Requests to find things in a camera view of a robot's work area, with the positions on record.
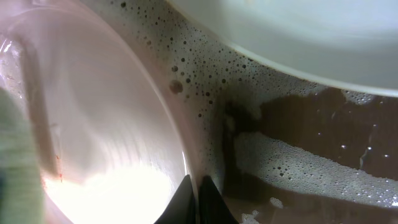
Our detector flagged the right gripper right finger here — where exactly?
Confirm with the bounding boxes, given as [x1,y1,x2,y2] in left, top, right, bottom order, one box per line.
[198,175,239,224]

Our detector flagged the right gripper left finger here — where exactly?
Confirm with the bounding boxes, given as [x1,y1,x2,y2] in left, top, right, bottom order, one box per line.
[154,175,196,224]

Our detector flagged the pinkish white plate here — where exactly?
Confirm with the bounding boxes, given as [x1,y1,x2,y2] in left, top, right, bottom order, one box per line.
[1,1,192,223]

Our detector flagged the green yellow sponge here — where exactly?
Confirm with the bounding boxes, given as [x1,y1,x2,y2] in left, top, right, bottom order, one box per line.
[1,89,44,224]

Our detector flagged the pale blue plate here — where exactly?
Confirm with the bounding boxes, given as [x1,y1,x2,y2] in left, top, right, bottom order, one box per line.
[169,0,397,96]

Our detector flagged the large black soapy tray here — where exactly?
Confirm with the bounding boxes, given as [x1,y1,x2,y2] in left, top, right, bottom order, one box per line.
[80,0,398,224]

